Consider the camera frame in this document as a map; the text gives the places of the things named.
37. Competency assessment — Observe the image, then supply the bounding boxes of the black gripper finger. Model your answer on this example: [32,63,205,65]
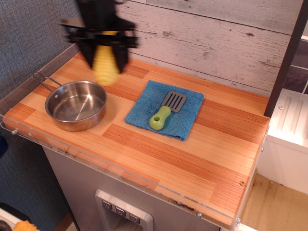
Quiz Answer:
[78,40,97,69]
[113,45,128,72]

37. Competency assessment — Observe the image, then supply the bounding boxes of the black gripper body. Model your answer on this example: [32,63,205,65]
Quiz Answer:
[60,0,138,48]

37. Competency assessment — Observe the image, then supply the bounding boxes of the yellow plastic corn cob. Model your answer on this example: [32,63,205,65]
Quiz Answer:
[92,45,120,86]

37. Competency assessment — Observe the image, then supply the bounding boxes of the blue terry cloth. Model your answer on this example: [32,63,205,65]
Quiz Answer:
[125,80,204,141]

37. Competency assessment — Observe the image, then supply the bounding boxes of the small steel saucepan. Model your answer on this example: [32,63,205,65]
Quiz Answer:
[33,72,107,132]

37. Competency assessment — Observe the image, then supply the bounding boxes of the grey toy fridge cabinet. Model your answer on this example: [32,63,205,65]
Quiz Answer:
[42,146,227,231]

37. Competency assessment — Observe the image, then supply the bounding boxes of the silver dispenser panel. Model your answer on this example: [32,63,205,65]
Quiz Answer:
[95,189,154,231]

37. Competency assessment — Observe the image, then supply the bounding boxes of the orange object bottom left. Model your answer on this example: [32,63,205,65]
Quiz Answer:
[13,221,38,231]

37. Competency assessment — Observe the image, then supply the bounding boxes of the white toy sink unit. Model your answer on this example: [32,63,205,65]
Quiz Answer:
[255,35,308,195]

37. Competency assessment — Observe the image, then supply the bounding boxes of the clear acrylic edge guard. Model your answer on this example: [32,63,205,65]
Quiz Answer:
[3,112,269,230]

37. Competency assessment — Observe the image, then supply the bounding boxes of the grey spatula green handle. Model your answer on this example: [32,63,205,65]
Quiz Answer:
[149,91,187,130]

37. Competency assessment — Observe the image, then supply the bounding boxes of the dark right frame post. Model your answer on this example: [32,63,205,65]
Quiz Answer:
[264,0,308,117]

